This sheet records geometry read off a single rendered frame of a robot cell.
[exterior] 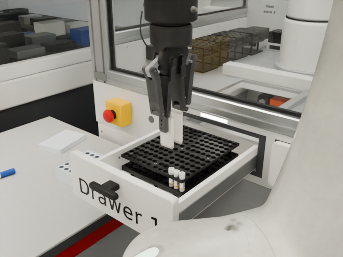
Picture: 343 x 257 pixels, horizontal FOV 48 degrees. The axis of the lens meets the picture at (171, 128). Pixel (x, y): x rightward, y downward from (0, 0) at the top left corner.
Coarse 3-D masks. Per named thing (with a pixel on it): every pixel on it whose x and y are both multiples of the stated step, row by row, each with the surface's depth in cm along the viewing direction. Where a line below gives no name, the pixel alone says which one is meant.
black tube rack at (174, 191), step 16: (192, 128) 100; (144, 144) 92; (160, 144) 92; (176, 144) 92; (192, 144) 92; (208, 144) 92; (224, 144) 92; (160, 160) 84; (176, 160) 86; (192, 160) 85; (208, 160) 85; (224, 160) 91; (144, 176) 84; (160, 176) 84; (192, 176) 84; (208, 176) 85; (176, 192) 79
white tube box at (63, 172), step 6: (90, 150) 111; (90, 156) 108; (96, 156) 109; (66, 162) 105; (54, 168) 102; (60, 168) 102; (66, 168) 102; (60, 174) 102; (66, 174) 100; (60, 180) 103; (66, 180) 101; (72, 186) 100
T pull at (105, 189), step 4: (92, 184) 73; (96, 184) 73; (100, 184) 74; (104, 184) 73; (108, 184) 73; (112, 184) 73; (116, 184) 73; (92, 188) 74; (96, 188) 73; (100, 188) 72; (104, 188) 72; (108, 188) 72; (112, 188) 72; (116, 188) 73; (100, 192) 72; (104, 192) 71; (108, 192) 71; (112, 192) 71; (108, 196) 71; (112, 196) 70; (116, 196) 70
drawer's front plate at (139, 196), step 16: (80, 160) 80; (96, 160) 79; (80, 176) 82; (96, 176) 78; (112, 176) 74; (128, 176) 73; (80, 192) 84; (96, 192) 80; (128, 192) 73; (144, 192) 69; (160, 192) 68; (144, 208) 71; (160, 208) 68; (176, 208) 67; (128, 224) 76; (144, 224) 73
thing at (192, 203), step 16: (208, 128) 101; (128, 144) 93; (240, 144) 96; (256, 144) 93; (112, 160) 89; (128, 160) 93; (240, 160) 86; (256, 160) 93; (224, 176) 82; (240, 176) 88; (192, 192) 74; (208, 192) 78; (224, 192) 84; (192, 208) 75
